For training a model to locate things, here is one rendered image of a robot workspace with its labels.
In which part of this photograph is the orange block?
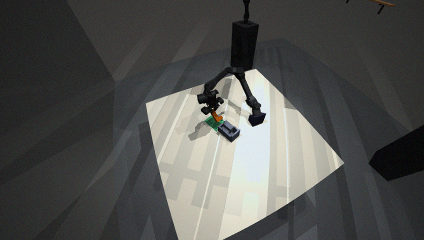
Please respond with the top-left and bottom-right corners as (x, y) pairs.
(211, 109), (223, 123)

